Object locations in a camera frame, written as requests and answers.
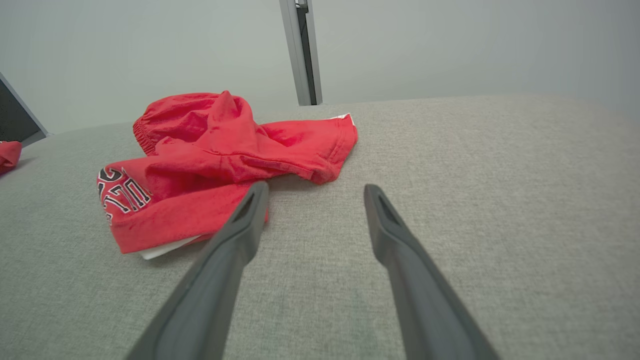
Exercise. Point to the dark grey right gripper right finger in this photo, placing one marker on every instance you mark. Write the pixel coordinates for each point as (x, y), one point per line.
(420, 300)

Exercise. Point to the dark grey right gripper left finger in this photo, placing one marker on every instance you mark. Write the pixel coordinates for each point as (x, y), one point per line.
(210, 290)

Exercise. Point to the red Bulls basketball jersey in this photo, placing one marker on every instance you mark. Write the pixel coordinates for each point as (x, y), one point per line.
(200, 155)

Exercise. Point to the red shorts with white waistband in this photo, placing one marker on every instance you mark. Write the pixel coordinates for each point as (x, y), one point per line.
(9, 155)

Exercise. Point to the grey partition post with cylinder feet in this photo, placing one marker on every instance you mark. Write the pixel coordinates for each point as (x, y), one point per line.
(292, 50)

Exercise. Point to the dark panel with grey frame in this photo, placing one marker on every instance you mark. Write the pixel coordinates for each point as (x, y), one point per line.
(12, 120)

